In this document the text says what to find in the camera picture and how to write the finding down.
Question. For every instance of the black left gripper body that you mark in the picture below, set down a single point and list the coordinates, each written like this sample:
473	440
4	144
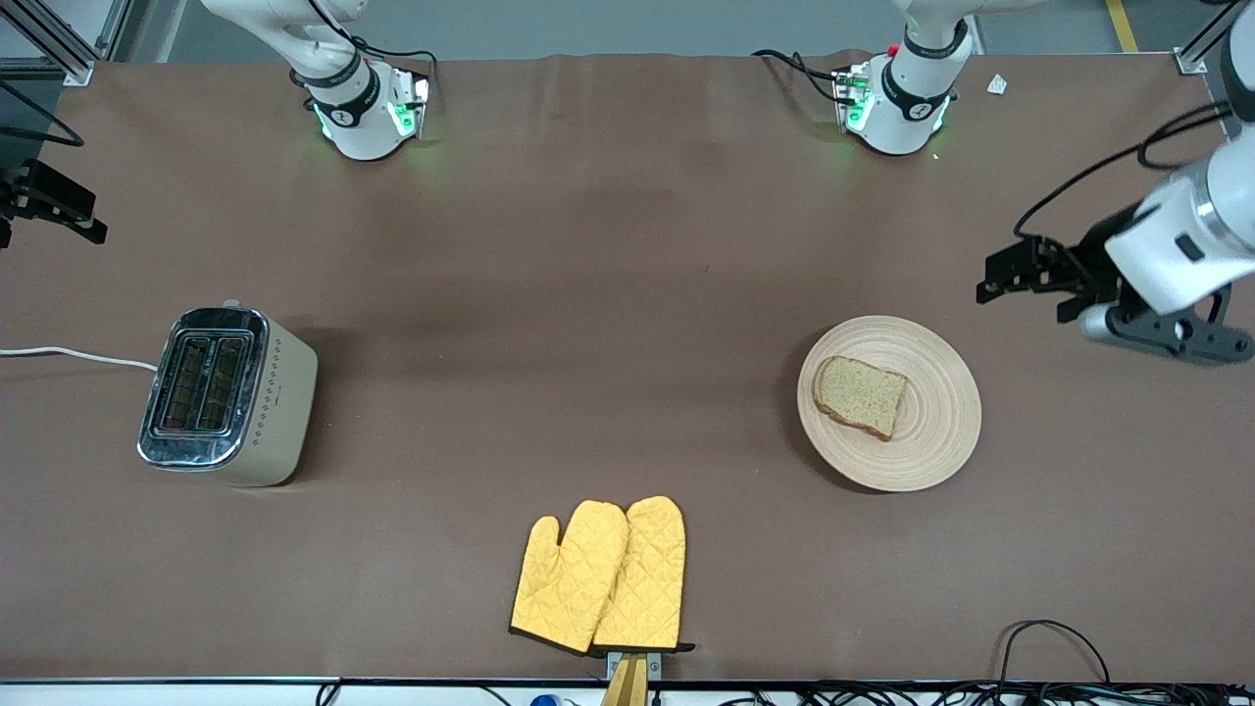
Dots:
1090	257

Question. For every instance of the metal bracket with wooden stick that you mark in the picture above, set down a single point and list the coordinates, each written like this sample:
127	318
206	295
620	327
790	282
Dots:
630	677

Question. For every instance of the slice of brown toast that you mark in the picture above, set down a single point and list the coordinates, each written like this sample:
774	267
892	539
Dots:
861	397

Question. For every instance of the small white paper scrap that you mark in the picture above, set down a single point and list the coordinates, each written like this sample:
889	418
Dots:
997	84

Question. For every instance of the brown table cover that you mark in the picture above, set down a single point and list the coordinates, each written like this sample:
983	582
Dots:
588	255

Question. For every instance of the aluminium frame profile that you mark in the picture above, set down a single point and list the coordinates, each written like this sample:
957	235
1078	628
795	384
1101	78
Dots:
69	44
1201	44

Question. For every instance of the round wooden plate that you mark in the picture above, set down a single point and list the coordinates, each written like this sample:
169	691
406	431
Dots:
931	441

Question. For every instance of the cream and chrome toaster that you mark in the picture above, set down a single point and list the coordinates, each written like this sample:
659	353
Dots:
260	412

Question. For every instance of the yellow quilted oven mitt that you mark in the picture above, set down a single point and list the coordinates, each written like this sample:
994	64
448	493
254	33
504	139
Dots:
647	579
569	579

